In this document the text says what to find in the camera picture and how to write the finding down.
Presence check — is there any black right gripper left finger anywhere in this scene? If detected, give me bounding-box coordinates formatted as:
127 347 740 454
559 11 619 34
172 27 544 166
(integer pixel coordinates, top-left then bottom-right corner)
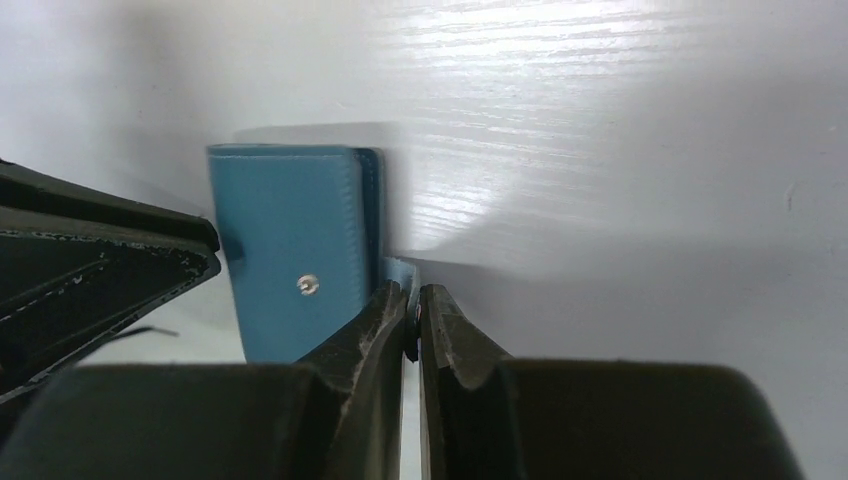
1 281 407 479

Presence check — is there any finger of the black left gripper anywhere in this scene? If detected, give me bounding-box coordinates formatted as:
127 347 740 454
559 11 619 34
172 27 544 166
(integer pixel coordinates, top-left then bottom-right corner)
1 161 221 404

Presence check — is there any blue leather card holder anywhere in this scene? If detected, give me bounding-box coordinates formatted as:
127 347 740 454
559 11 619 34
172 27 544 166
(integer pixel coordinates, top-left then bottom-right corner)
207 143 420 363

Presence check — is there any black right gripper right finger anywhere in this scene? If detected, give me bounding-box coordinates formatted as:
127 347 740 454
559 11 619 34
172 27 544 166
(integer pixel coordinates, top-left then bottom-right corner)
418 284 802 479

